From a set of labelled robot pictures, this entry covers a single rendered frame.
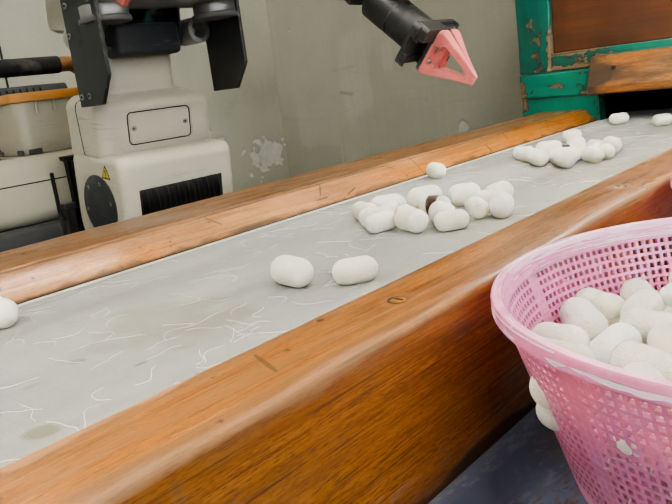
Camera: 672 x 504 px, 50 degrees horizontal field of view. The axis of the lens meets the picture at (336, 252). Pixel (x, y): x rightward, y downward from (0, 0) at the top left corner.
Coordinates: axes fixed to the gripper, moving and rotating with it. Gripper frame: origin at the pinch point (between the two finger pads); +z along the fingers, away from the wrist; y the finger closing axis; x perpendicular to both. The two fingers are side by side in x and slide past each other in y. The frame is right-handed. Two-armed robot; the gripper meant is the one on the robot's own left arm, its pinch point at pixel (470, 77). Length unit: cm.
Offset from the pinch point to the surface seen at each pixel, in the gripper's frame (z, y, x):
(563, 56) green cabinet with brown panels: -6.0, 47.4, 4.7
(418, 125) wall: -67, 136, 84
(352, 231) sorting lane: 15.6, -41.0, 1.4
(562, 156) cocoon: 19.2, -8.6, -3.3
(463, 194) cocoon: 18.8, -30.0, -2.9
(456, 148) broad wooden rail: 4.2, -0.7, 9.2
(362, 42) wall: -106, 138, 74
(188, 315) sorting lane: 19, -64, -2
